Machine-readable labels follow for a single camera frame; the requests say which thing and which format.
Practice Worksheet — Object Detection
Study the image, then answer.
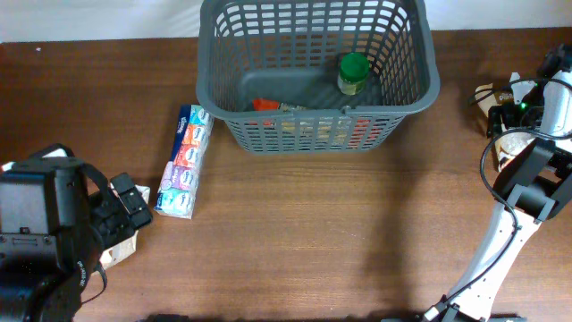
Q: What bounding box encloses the white brown panko bag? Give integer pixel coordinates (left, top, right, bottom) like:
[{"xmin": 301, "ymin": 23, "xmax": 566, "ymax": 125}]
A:
[{"xmin": 469, "ymin": 80, "xmax": 540, "ymax": 172}]

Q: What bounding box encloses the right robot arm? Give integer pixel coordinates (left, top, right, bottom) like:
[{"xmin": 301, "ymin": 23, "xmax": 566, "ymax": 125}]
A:
[{"xmin": 418, "ymin": 44, "xmax": 571, "ymax": 322}]

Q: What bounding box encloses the Kleenex tissue multipack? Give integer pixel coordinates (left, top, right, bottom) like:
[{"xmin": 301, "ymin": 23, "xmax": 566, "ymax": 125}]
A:
[{"xmin": 155, "ymin": 105, "xmax": 213, "ymax": 219}]

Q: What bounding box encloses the orange pasta package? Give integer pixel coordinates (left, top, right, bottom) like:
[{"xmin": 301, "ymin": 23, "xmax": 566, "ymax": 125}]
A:
[{"xmin": 248, "ymin": 97, "xmax": 385, "ymax": 151}]

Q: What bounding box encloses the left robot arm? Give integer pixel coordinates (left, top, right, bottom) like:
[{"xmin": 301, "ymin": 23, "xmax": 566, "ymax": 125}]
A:
[{"xmin": 1, "ymin": 144, "xmax": 153, "ymax": 321}]

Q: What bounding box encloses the grey plastic shopping basket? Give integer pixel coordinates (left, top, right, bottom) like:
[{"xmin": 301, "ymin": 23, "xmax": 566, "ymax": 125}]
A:
[{"xmin": 196, "ymin": 0, "xmax": 441, "ymax": 155}]

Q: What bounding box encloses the brown white snack bag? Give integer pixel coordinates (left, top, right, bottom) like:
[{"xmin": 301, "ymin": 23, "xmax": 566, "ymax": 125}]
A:
[{"xmin": 97, "ymin": 183, "xmax": 151, "ymax": 270}]

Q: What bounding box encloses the green lidded glass jar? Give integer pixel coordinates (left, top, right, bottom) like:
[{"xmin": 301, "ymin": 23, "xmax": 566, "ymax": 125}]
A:
[{"xmin": 337, "ymin": 52, "xmax": 370, "ymax": 96}]

